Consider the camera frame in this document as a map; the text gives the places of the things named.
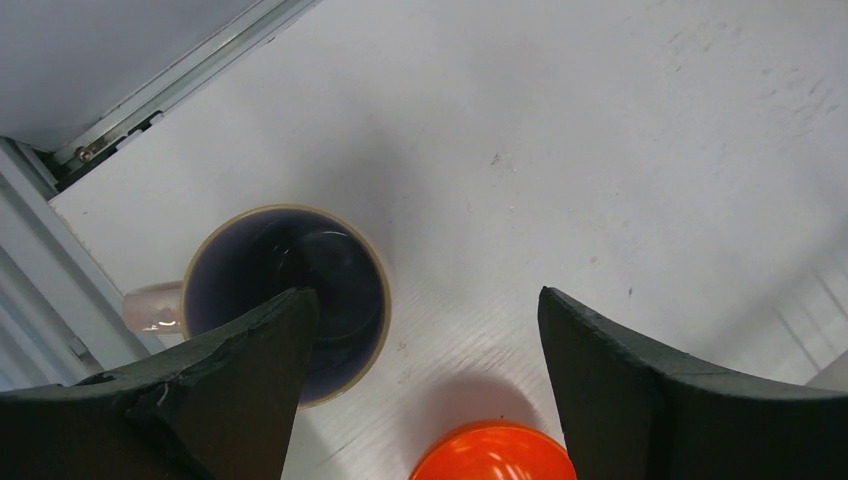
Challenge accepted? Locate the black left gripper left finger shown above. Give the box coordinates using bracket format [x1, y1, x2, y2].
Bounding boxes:
[1, 289, 318, 479]

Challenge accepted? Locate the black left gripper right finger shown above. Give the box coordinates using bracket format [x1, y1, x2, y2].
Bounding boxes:
[537, 287, 847, 479]

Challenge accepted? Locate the stainless steel dish rack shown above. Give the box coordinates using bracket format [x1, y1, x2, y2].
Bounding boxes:
[773, 259, 847, 392]

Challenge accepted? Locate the orange plastic bowl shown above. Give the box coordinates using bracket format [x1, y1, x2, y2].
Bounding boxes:
[410, 419, 577, 480]

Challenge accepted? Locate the aluminium frame rail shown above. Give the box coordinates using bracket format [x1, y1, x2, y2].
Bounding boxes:
[1, 1, 310, 391]

